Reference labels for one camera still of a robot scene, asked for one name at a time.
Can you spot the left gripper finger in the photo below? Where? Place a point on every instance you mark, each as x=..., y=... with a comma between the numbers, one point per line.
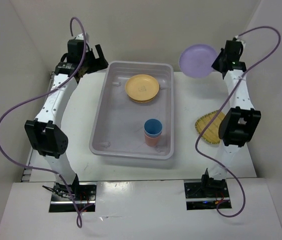
x=99, y=51
x=97, y=65

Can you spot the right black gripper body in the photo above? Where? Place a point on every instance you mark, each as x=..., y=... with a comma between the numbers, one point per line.
x=221, y=57

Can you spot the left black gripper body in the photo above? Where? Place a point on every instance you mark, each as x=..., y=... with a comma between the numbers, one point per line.
x=90, y=52

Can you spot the purple plastic plate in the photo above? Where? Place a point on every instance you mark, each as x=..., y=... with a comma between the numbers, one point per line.
x=196, y=61

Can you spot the orange plastic plate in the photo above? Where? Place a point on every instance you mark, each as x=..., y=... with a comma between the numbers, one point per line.
x=142, y=87

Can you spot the rectangular bamboo tray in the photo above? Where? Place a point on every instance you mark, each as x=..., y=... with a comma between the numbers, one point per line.
x=211, y=135

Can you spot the blue plastic cup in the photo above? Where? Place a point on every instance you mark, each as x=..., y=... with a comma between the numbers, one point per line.
x=153, y=128

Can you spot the pink plastic cup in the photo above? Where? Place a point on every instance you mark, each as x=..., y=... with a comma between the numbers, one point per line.
x=152, y=140

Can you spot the round bamboo tray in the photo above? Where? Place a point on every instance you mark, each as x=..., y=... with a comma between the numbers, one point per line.
x=141, y=101

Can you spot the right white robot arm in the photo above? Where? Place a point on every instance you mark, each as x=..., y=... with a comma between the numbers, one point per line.
x=239, y=123

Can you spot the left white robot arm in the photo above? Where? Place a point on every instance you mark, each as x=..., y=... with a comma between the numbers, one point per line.
x=44, y=132

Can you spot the grey plastic bin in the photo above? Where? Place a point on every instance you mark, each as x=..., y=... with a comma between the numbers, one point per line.
x=118, y=129

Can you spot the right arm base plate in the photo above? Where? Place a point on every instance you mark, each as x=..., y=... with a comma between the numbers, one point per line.
x=199, y=199

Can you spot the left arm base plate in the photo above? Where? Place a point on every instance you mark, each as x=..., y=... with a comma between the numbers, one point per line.
x=61, y=202

